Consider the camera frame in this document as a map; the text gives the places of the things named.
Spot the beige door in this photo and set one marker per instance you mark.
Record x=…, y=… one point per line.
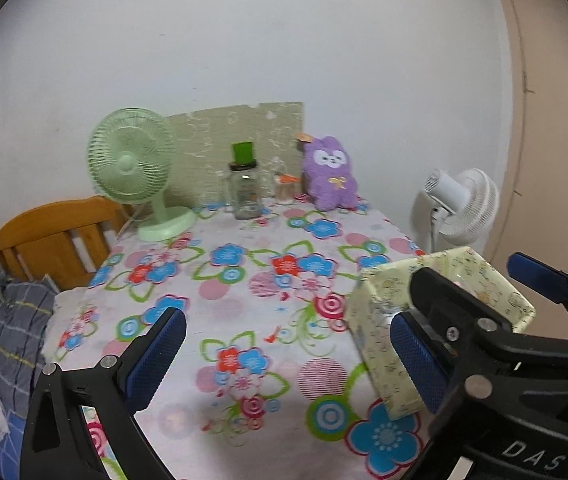
x=554, y=135

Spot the green desk fan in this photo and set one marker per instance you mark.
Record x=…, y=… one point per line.
x=124, y=160

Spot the green patterned board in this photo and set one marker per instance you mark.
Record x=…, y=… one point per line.
x=204, y=135

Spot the white standing fan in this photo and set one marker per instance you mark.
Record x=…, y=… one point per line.
x=469, y=205

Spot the glass mug with green lid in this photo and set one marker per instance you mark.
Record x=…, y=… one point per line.
x=246, y=195

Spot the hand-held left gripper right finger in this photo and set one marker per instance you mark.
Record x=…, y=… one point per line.
x=416, y=365

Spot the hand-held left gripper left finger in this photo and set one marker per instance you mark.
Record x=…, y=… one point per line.
x=154, y=355

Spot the floral tablecloth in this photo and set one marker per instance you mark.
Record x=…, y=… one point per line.
x=244, y=300

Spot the purple plush rabbit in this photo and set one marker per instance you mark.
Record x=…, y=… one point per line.
x=329, y=180

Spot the grey plaid bedding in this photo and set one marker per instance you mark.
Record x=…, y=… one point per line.
x=9, y=320

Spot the wooden chair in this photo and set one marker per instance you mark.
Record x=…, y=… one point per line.
x=44, y=230

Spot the blue bed sheet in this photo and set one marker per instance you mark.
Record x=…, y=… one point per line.
x=11, y=440

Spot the small jar with orange lid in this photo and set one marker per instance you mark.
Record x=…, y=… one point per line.
x=285, y=190

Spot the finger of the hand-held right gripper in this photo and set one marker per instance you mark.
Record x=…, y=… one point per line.
x=444, y=305
x=539, y=277

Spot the yellow printed storage box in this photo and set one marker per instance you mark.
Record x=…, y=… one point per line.
x=379, y=350

